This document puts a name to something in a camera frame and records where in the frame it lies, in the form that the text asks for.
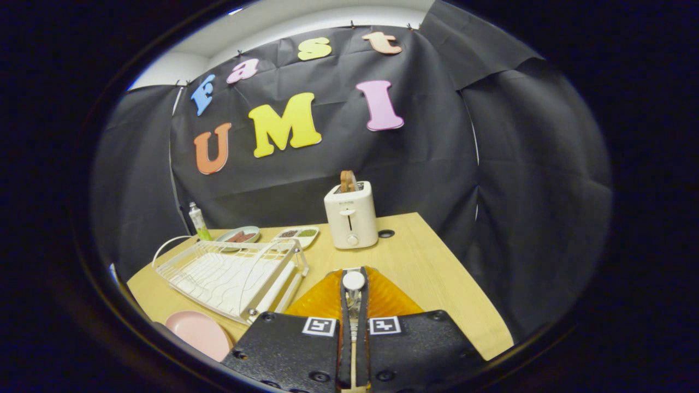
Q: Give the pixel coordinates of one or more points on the brown bread slice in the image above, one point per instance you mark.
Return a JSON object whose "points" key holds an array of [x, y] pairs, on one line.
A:
{"points": [[348, 180]]}

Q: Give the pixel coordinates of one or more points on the brown meat piece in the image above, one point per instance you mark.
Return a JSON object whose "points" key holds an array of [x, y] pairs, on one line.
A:
{"points": [[234, 237], [249, 236]]}

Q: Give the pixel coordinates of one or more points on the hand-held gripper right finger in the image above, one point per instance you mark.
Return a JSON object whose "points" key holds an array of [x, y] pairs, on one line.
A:
{"points": [[362, 349]]}

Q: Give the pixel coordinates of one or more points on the white toaster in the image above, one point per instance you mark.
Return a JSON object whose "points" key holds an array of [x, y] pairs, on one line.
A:
{"points": [[349, 218]]}

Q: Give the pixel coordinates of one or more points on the light green oval plate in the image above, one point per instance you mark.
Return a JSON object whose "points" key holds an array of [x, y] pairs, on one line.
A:
{"points": [[248, 229]]}

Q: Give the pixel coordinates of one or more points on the white divided grain tray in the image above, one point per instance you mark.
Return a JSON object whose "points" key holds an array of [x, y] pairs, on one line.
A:
{"points": [[311, 240]]}

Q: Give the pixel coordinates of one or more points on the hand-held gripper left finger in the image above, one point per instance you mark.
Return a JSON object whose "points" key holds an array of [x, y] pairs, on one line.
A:
{"points": [[345, 349]]}

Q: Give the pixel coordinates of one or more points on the clear bottle with green liquid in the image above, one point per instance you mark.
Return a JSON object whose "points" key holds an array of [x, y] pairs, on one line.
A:
{"points": [[197, 218]]}

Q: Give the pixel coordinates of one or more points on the pink plate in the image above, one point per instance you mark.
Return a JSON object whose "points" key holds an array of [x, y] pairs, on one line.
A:
{"points": [[196, 330]]}

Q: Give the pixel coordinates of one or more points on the black table grommet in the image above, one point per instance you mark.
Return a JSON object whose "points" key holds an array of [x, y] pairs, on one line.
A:
{"points": [[386, 233]]}

